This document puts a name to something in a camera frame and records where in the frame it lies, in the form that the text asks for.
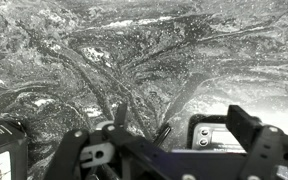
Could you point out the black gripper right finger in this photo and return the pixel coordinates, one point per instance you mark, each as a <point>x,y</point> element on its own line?
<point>264,150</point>

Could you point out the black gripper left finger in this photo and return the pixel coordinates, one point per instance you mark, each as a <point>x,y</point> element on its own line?
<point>70,150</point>

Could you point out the black marker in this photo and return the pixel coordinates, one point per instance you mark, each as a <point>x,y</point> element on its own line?
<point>163,134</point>

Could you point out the black digital scale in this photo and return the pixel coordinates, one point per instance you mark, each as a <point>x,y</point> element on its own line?
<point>217,136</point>

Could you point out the black coffee bag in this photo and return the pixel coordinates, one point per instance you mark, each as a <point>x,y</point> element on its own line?
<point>4,146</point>

